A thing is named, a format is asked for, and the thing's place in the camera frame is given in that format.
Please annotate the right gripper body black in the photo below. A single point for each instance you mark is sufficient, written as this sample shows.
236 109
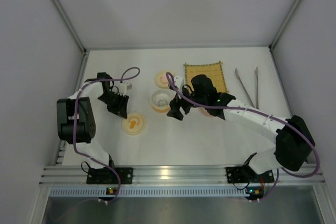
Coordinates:
181 102

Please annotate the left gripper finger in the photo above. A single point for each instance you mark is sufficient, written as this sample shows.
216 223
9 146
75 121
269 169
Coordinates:
123 106
118 111

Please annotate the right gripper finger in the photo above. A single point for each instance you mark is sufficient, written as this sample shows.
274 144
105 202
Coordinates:
186 107
174 111

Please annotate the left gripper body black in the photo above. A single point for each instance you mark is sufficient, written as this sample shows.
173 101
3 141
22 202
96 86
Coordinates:
115 100

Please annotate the sushi roll green centre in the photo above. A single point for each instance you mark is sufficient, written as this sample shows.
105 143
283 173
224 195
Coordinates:
162 103

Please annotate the cream lid orange handle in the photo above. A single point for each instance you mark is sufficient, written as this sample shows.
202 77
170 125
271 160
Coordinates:
134 124

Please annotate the metal tongs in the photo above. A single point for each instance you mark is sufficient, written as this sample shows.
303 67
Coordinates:
254 103

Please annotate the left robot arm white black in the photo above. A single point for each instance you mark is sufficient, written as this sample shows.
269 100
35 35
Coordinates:
76 125

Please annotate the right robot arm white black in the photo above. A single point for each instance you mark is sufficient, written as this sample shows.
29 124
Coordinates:
291 138

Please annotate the orange lunch bowl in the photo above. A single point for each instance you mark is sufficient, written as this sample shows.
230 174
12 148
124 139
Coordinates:
160 94

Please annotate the pink lunch bowl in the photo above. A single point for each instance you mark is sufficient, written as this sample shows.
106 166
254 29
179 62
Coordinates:
207 112

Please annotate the bamboo sushi mat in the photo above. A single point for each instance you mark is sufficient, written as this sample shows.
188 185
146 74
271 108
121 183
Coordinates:
214 71

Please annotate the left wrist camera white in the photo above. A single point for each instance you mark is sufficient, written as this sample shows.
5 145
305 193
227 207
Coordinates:
124 87

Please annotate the cream lid pink handle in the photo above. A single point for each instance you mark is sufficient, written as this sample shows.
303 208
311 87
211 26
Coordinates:
161 80

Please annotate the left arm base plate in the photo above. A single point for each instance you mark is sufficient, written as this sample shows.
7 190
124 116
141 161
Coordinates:
105 176

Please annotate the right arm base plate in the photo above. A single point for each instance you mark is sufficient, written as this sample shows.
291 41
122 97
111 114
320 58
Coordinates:
244 174

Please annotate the aluminium mounting rail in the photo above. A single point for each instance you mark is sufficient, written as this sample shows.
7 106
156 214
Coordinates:
204 175

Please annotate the slotted cable duct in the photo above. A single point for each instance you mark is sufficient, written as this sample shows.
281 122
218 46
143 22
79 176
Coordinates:
123 192

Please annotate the left aluminium frame post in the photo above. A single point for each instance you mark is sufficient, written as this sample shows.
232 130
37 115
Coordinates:
68 24

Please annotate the aluminium frame post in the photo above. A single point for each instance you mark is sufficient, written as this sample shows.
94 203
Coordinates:
287 19
68 24

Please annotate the right aluminium frame post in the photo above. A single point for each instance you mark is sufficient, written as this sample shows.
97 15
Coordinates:
287 19

